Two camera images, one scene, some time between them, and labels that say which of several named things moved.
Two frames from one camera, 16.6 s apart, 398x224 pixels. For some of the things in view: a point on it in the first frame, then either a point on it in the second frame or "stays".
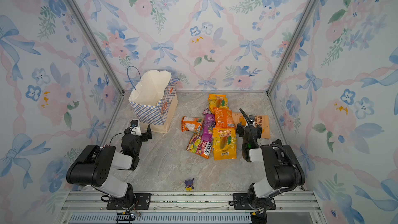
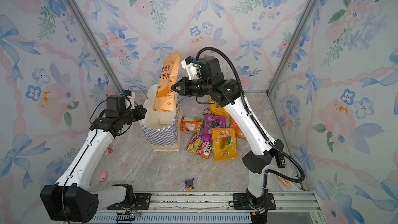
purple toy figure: (188, 184) stays
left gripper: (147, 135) → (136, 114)
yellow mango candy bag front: (225, 143) stays
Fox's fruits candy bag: (202, 148) stays
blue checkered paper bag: (154, 100) → (162, 128)
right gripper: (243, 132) → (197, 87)
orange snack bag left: (189, 123) stays
